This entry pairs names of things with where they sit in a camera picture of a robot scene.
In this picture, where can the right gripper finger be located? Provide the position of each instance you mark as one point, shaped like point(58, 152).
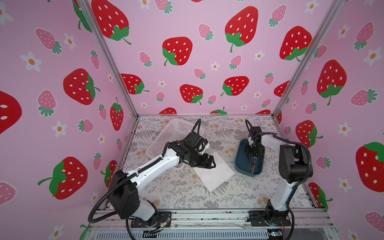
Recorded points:
point(255, 164)
point(250, 158)

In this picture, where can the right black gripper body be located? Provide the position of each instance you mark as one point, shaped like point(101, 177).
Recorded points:
point(254, 151)

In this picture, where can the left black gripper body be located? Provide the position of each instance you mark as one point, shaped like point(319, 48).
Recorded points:
point(196, 158)

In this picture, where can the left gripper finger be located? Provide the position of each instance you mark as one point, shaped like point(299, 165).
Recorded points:
point(207, 158)
point(206, 164)

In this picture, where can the dark teal plastic bin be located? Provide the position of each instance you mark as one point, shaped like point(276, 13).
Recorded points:
point(247, 164)

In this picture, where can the white paper napkin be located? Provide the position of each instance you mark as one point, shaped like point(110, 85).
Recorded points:
point(212, 178)

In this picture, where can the white plastic mesh basket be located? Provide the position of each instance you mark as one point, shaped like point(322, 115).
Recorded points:
point(175, 130)

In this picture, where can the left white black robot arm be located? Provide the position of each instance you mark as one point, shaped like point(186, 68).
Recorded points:
point(122, 197)

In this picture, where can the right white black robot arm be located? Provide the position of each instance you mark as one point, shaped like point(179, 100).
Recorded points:
point(295, 167)

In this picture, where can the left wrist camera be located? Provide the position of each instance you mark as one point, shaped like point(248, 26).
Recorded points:
point(196, 142)

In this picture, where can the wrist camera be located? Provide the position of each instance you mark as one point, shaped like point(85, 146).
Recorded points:
point(196, 142)
point(254, 131)

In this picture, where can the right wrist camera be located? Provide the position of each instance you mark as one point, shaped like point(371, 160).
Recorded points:
point(254, 131)

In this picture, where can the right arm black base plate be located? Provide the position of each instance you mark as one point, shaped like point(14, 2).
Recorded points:
point(269, 219)

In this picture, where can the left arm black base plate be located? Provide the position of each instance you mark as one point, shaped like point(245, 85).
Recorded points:
point(158, 220)

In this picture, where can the aluminium frame rail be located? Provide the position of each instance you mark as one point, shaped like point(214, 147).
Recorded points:
point(222, 224)

